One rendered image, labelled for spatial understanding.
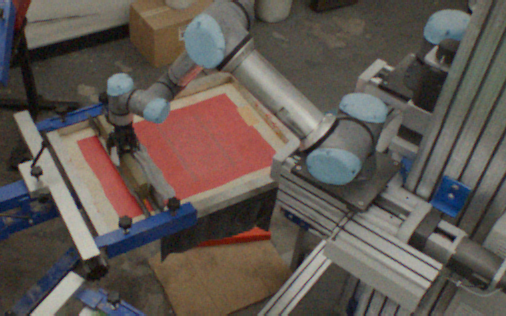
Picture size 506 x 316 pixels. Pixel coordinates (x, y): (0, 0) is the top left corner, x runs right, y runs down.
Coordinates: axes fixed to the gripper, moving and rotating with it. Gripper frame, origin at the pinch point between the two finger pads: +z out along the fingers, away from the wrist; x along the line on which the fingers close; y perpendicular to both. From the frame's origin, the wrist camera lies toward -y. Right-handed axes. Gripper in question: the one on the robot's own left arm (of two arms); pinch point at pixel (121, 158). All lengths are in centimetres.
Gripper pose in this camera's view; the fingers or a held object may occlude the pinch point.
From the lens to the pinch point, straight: 210.6
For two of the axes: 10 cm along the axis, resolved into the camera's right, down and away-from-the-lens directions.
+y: 4.6, 6.4, -6.2
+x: 8.9, -3.0, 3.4
